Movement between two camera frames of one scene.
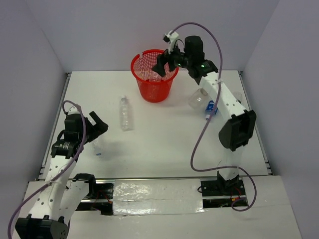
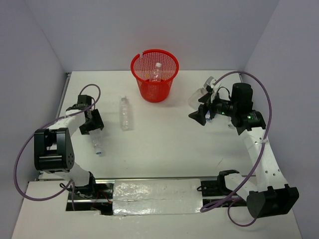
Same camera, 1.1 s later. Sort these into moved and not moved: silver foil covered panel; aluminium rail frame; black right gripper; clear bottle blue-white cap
Moved: black right gripper
Not moved: aluminium rail frame; silver foil covered panel; clear bottle blue-white cap
